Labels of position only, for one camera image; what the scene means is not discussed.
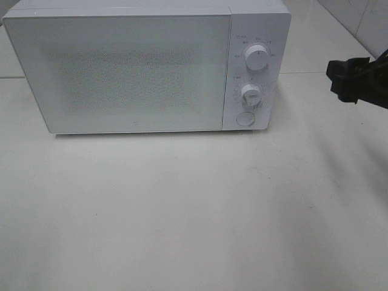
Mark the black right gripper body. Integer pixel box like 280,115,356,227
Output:
354,60,387,109

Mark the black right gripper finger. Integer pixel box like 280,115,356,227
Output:
330,80,358,104
326,57,370,81

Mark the white timer knob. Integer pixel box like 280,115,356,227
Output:
241,84,263,107

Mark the white microwave door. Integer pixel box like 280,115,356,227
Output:
5,16,230,134

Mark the white microwave oven body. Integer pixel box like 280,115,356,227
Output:
2,1,292,133

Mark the upper white power knob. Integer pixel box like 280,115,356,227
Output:
244,44,269,71

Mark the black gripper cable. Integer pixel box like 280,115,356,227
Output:
375,48,388,66

